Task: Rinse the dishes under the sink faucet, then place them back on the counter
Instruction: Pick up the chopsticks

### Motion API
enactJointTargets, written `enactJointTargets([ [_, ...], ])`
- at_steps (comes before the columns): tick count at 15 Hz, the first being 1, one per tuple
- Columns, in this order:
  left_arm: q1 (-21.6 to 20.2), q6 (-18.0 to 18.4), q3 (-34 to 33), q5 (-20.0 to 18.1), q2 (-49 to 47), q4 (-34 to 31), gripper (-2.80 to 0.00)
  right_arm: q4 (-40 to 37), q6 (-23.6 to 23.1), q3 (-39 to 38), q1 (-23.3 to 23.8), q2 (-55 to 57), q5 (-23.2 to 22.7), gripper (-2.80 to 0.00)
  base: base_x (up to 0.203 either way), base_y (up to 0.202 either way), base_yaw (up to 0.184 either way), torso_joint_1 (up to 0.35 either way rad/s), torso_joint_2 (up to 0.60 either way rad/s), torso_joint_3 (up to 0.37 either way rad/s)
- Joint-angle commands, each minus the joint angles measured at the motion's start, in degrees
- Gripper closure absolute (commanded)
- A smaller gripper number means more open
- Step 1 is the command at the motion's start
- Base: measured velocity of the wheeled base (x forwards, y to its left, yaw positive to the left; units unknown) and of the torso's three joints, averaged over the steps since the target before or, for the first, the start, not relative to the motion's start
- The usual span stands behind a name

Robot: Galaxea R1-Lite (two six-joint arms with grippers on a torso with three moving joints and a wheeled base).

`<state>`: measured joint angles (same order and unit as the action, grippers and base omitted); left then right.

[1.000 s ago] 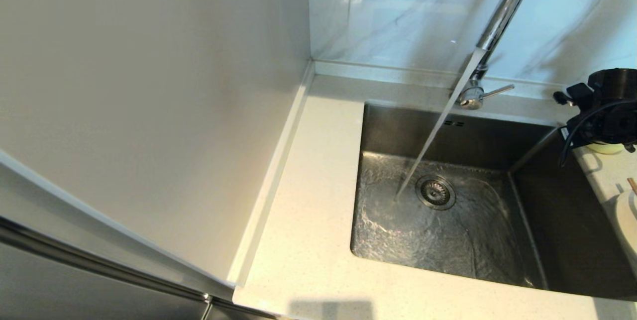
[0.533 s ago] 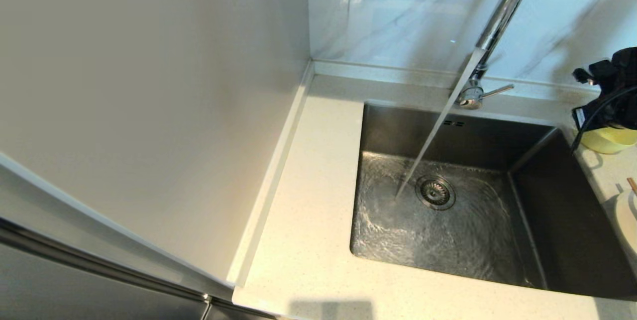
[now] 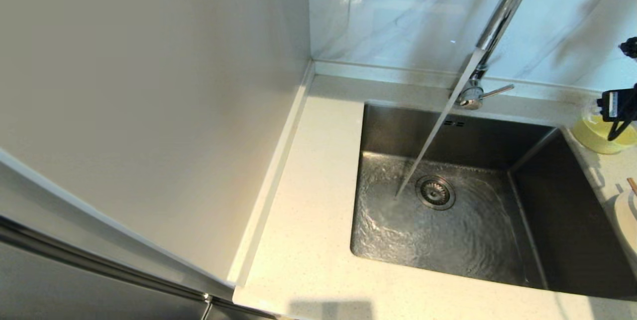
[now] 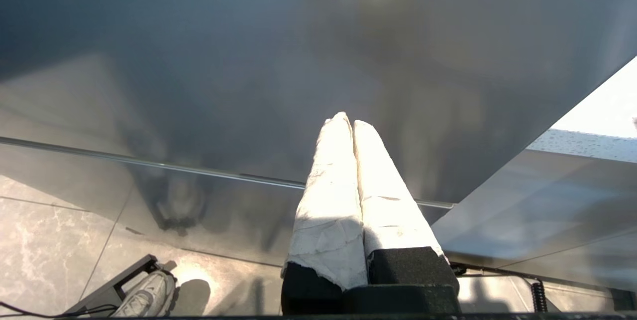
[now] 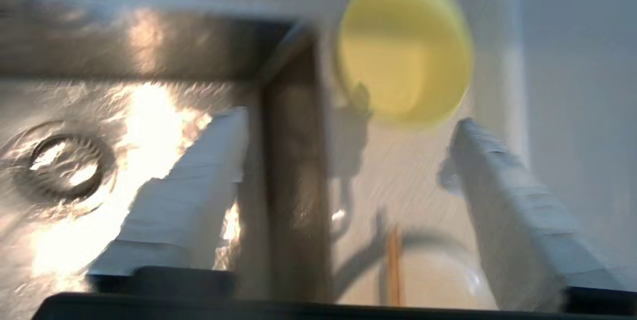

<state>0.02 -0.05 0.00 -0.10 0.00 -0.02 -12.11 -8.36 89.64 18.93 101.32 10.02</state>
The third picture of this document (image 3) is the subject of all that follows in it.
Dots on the yellow bowl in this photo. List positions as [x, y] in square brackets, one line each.
[592, 138]

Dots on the brown wooden chopstick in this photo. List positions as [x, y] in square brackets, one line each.
[632, 185]

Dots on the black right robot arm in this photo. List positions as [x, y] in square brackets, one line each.
[629, 47]

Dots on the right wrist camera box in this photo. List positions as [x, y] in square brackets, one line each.
[624, 106]

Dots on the chrome gooseneck faucet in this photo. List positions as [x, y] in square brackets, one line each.
[472, 95]

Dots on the round metal drain strainer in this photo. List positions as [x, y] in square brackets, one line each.
[435, 192]

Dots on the stainless steel sink basin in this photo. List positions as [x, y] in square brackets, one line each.
[448, 250]

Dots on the stainless steel appliance front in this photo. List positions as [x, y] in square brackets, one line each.
[74, 292]

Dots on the white plate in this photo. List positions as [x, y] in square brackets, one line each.
[630, 225]

